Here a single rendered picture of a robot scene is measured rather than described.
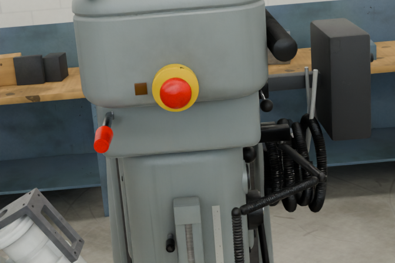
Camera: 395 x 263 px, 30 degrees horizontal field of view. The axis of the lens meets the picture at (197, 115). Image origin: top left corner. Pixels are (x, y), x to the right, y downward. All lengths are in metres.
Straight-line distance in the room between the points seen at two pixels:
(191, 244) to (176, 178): 0.10
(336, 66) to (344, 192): 3.73
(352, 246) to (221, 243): 3.24
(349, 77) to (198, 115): 0.44
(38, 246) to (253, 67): 0.36
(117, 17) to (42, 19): 4.55
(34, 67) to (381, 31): 2.52
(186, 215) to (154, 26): 0.32
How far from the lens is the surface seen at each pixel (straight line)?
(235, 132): 1.09
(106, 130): 0.97
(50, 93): 4.76
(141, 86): 0.96
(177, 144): 1.09
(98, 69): 0.97
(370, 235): 4.54
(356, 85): 1.44
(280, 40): 0.99
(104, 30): 0.95
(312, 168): 1.14
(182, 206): 1.12
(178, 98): 0.92
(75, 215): 5.09
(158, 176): 1.14
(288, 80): 1.50
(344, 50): 1.42
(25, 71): 5.05
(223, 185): 1.15
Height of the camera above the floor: 1.99
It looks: 16 degrees down
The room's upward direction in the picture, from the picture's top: 5 degrees counter-clockwise
